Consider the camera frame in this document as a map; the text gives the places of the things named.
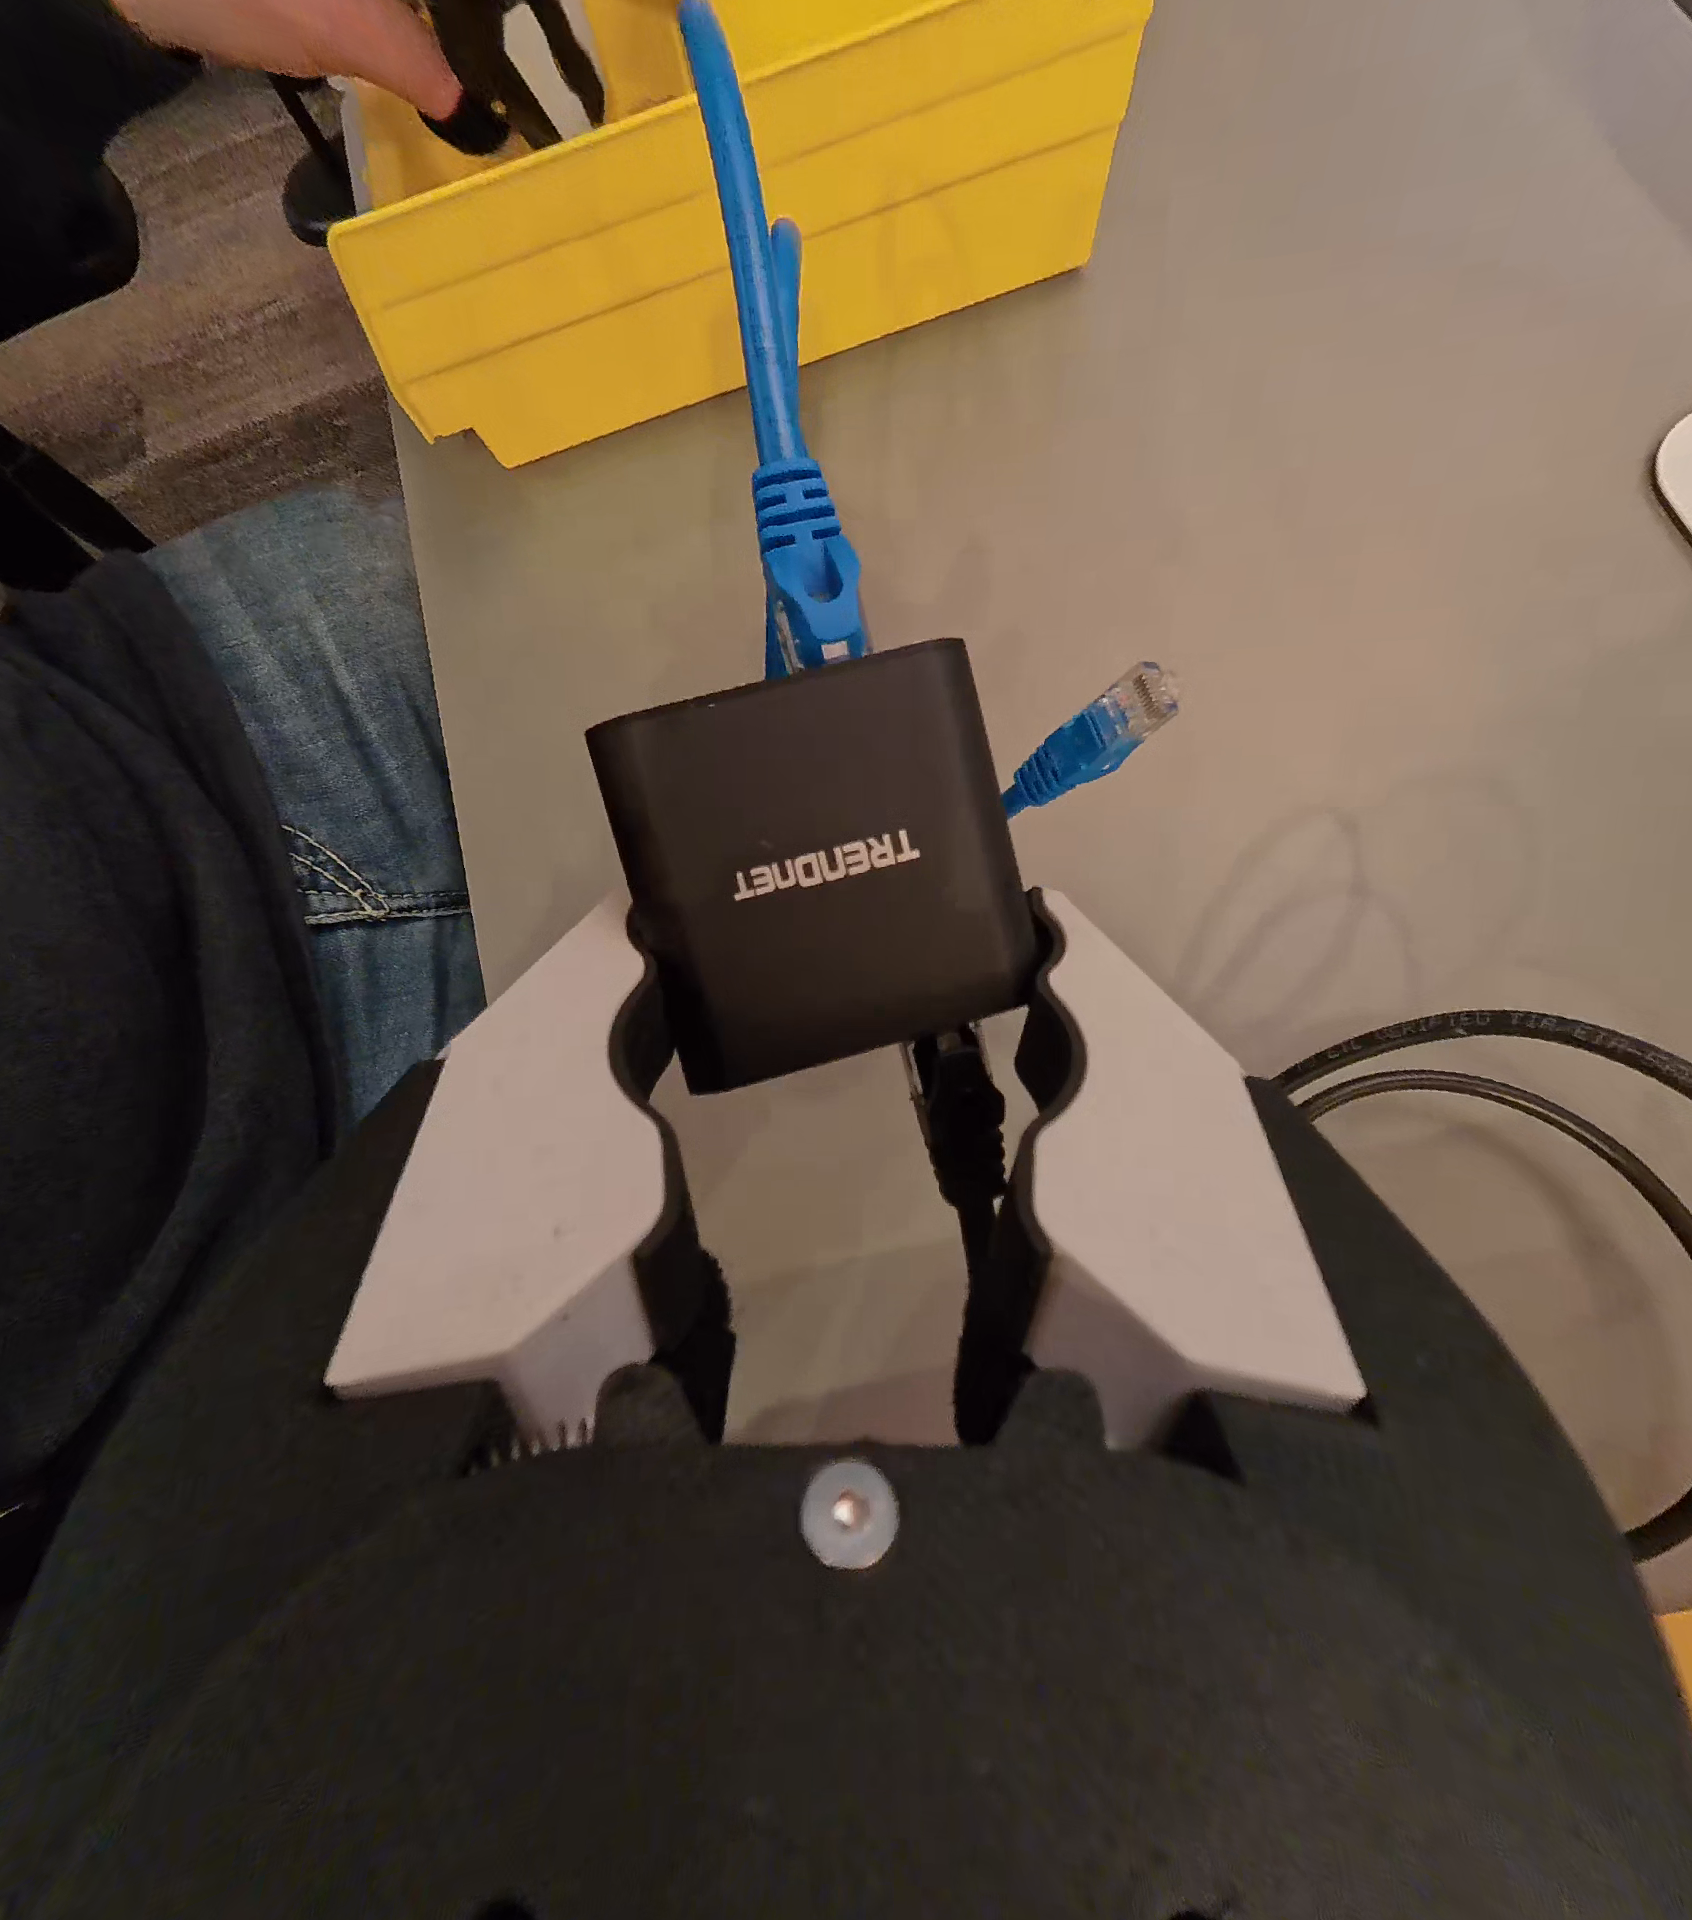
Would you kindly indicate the yellow plastic bin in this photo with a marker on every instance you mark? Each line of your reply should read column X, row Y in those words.
column 560, row 285

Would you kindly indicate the black round stand base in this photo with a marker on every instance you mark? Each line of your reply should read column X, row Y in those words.
column 314, row 202

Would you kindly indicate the person's left forearm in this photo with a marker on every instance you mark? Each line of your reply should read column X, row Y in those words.
column 20, row 90

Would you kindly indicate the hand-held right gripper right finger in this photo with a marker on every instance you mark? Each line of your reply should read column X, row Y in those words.
column 1177, row 1200

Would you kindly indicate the black network switch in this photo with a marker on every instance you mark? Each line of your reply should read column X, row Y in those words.
column 800, row 781

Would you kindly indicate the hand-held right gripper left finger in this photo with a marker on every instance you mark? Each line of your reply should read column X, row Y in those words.
column 517, row 1184

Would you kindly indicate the person's left hand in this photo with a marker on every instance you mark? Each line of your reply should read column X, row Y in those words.
column 321, row 39

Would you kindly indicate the person's leg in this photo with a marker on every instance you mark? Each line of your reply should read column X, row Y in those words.
column 366, row 674

